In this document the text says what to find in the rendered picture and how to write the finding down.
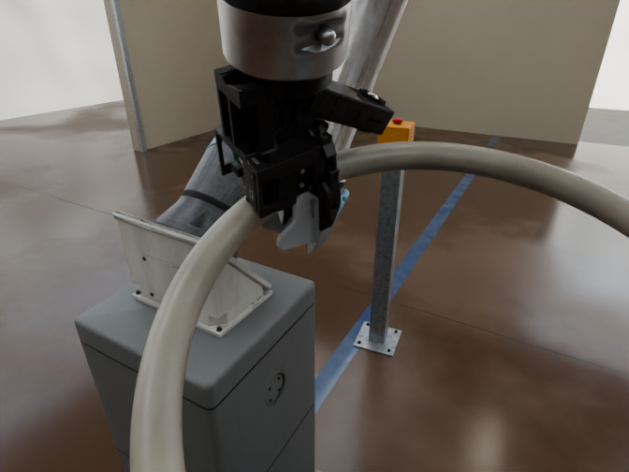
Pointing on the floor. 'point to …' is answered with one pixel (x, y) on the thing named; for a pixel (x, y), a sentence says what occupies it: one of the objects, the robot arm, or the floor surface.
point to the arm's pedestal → (220, 379)
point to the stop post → (386, 251)
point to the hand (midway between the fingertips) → (301, 227)
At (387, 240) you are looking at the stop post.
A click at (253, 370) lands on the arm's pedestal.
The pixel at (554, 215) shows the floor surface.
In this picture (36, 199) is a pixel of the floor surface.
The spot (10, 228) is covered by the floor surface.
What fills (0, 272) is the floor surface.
